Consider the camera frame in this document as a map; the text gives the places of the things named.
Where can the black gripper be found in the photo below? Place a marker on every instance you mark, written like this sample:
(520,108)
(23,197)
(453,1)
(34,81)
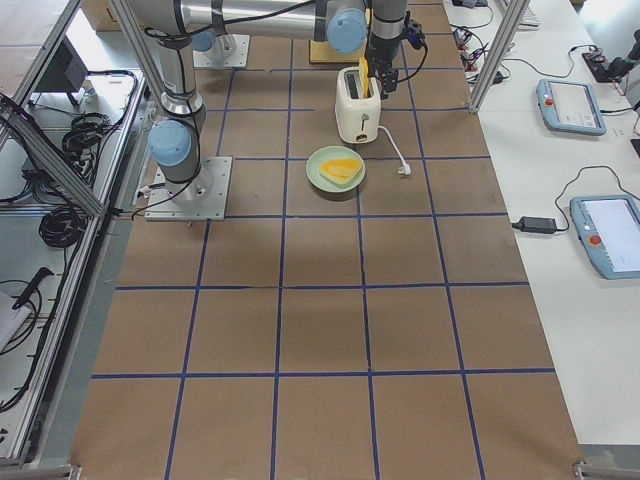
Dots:
(384,51)

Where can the far blue teach pendant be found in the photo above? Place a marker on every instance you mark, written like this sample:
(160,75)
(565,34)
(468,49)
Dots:
(570,107)

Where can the blue teach pendant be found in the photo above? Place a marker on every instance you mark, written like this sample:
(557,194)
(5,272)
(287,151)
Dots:
(608,229)
(570,107)

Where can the near blue teach pendant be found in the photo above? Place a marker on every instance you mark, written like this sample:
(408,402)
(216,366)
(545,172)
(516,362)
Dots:
(608,229)

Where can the aluminium frame post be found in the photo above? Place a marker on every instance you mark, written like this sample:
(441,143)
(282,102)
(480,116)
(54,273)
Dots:
(504,35)

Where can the wooden board shelf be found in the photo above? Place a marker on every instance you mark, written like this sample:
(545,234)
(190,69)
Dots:
(321,53)

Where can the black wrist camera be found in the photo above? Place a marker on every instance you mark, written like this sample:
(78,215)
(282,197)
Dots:
(413,33)

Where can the light green plate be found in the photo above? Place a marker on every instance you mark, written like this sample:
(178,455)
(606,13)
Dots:
(327,153)

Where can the cardboard box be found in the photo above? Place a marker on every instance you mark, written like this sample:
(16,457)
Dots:
(107,15)

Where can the white two-slot toaster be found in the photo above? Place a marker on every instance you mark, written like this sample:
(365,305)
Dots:
(357,115)

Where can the bread slice in toaster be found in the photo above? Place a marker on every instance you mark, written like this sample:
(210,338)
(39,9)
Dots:
(363,72)

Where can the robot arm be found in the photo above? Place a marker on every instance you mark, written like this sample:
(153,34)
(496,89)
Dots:
(376,27)
(174,142)

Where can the triangular bread on plate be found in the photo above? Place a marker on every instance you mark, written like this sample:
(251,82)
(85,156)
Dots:
(340,171)

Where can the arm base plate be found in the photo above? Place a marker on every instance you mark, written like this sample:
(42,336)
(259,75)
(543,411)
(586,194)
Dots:
(204,199)
(220,52)

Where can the black power adapter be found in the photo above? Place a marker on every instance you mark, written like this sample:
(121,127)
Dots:
(536,225)

